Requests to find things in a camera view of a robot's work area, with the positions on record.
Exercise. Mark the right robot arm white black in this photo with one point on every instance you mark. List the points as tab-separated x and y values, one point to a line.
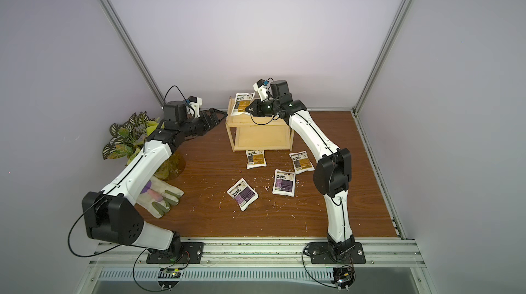
332	173

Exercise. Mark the aluminium front rail frame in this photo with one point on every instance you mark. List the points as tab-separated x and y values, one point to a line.
392	264

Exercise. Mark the left controller board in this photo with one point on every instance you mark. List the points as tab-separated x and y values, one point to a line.
168	278

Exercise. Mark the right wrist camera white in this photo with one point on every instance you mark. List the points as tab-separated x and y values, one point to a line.
263	89

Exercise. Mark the purple makeup sponge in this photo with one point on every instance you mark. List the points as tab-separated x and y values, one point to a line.
146	188

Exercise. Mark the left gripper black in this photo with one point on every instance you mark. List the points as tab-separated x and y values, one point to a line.
209	124

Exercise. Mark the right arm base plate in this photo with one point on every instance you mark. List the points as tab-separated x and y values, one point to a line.
324	253

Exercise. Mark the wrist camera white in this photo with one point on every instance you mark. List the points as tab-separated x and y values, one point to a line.
194	105
263	89

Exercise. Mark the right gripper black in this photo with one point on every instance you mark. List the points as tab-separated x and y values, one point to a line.
255	108

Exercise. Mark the yellow coffee bag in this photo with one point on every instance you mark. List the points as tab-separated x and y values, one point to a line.
255	159
241	103
301	162

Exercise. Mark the controller board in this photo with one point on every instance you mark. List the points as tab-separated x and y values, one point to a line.
344	277
168	278

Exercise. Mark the purple coffee bag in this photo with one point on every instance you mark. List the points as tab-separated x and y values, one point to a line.
243	194
284	183

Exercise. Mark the light wooden two-tier shelf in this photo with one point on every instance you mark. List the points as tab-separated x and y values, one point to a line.
269	134

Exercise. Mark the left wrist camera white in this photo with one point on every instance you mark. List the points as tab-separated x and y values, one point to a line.
194	105

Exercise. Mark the artificial green potted plant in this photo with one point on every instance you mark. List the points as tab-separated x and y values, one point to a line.
128	140

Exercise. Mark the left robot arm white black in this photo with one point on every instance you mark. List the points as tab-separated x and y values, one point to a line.
110	214

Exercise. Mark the right controller board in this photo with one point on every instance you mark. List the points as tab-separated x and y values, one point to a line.
344	277

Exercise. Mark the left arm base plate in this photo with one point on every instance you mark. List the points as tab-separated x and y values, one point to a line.
186	252

